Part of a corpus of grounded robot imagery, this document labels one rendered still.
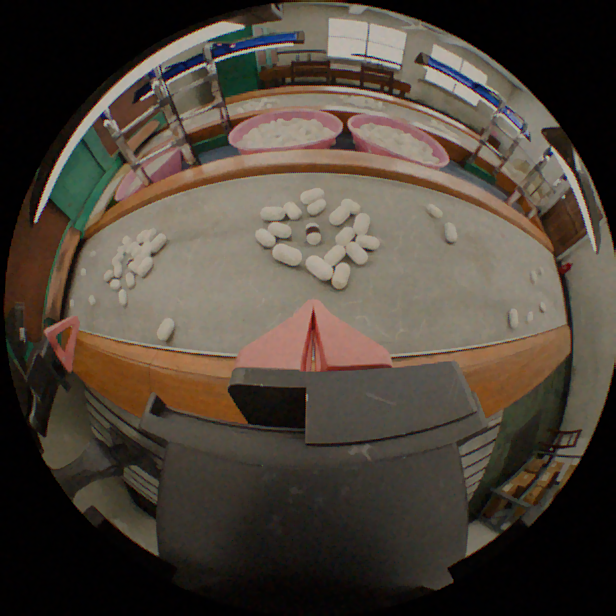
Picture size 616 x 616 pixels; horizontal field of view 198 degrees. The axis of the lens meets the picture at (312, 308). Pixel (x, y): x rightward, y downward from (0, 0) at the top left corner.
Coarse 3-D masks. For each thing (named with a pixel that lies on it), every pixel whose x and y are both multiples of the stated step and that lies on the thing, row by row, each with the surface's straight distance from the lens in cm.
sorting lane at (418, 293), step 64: (192, 192) 44; (256, 192) 36; (384, 192) 37; (128, 256) 47; (192, 256) 33; (256, 256) 28; (320, 256) 27; (384, 256) 29; (448, 256) 35; (512, 256) 55; (128, 320) 39; (192, 320) 29; (256, 320) 25; (384, 320) 25; (448, 320) 30
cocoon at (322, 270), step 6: (312, 258) 24; (318, 258) 24; (306, 264) 25; (312, 264) 24; (318, 264) 24; (324, 264) 24; (312, 270) 24; (318, 270) 24; (324, 270) 24; (330, 270) 24; (318, 276) 24; (324, 276) 24; (330, 276) 24
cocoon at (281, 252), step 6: (276, 246) 26; (282, 246) 25; (288, 246) 25; (276, 252) 25; (282, 252) 25; (288, 252) 25; (294, 252) 25; (300, 252) 25; (276, 258) 25; (282, 258) 25; (288, 258) 25; (294, 258) 24; (300, 258) 25; (288, 264) 25; (294, 264) 25
